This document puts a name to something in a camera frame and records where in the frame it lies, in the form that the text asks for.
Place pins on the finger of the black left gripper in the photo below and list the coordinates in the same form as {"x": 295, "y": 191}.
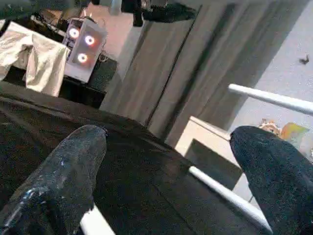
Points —
{"x": 171, "y": 13}

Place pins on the black plastic mat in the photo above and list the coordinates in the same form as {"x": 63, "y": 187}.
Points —
{"x": 146, "y": 183}

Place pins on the dark grey curtain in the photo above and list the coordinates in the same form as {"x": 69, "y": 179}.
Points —
{"x": 171, "y": 73}

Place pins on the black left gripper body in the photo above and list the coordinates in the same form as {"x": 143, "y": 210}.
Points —
{"x": 137, "y": 9}

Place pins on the white sideboard cabinet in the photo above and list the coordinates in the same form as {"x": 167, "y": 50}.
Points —
{"x": 207, "y": 132}

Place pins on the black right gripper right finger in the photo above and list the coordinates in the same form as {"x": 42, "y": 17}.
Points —
{"x": 281, "y": 181}

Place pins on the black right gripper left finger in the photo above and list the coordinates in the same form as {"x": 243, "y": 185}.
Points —
{"x": 61, "y": 181}

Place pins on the white computer case with fans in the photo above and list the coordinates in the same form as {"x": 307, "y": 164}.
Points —
{"x": 84, "y": 49}

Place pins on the white shirt cloth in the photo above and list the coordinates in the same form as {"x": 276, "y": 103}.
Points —
{"x": 41, "y": 63}

